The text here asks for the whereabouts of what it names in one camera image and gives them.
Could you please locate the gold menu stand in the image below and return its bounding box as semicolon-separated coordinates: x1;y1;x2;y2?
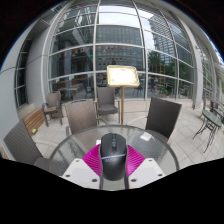
106;65;141;126

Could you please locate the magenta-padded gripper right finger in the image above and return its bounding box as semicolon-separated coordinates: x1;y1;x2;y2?
125;146;167;189

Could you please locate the grey wicker chair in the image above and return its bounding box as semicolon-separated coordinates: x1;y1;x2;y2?
3;119;69;177
64;98;99;137
41;90;64;128
145;97;183;145
95;86;121;124

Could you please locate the black computer mouse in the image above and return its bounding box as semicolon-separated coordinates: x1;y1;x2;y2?
98;132;129;182

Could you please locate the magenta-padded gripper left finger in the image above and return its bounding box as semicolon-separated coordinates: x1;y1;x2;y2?
61;146;103;190

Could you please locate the wooden slatted bench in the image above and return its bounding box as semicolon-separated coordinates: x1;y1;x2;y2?
21;108;46;136

